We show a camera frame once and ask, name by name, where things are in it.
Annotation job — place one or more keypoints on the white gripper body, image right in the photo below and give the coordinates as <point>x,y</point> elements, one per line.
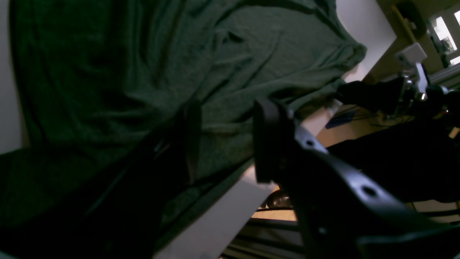
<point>415,77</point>

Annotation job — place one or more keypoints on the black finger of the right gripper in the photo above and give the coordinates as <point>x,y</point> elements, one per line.
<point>381,97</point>

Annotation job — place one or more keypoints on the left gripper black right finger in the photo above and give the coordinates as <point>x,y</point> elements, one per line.
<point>342,213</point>

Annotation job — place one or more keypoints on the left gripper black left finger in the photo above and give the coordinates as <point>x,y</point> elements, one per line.
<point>117,214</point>

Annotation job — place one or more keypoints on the dark green t-shirt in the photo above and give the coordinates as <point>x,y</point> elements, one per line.
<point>95,76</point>

